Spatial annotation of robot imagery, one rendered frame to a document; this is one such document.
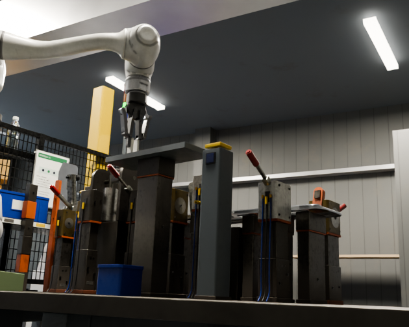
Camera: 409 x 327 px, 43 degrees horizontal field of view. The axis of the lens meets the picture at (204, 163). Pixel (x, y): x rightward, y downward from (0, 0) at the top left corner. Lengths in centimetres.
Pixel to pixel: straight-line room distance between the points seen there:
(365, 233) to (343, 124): 168
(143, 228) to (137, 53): 57
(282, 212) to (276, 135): 683
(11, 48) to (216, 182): 86
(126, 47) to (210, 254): 73
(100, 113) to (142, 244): 178
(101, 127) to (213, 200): 190
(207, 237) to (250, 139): 712
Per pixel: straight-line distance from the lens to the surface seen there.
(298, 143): 823
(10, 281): 168
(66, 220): 232
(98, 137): 329
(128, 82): 188
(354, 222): 771
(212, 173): 153
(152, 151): 167
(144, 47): 172
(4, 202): 262
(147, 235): 166
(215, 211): 150
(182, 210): 187
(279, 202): 159
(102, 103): 337
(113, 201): 204
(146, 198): 169
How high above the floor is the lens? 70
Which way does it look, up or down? 15 degrees up
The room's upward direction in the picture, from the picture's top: 2 degrees clockwise
